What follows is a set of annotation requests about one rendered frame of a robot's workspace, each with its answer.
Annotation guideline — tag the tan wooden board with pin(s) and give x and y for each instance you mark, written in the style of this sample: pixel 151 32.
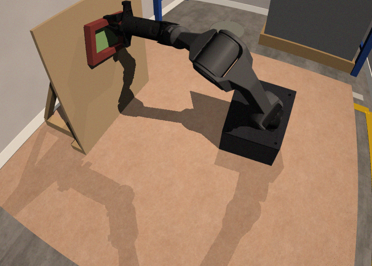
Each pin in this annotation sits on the tan wooden board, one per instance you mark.
pixel 91 97

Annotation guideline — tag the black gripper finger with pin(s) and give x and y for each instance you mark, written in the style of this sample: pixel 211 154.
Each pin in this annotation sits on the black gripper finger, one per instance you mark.
pixel 115 29
pixel 114 17

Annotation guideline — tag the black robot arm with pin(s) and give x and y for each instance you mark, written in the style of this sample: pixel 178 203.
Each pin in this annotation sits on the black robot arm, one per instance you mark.
pixel 212 54

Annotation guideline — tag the red picture frame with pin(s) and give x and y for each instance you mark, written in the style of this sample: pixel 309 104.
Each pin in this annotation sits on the red picture frame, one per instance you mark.
pixel 100 41

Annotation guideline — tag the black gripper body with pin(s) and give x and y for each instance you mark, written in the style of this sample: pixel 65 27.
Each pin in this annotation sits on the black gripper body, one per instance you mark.
pixel 129 24

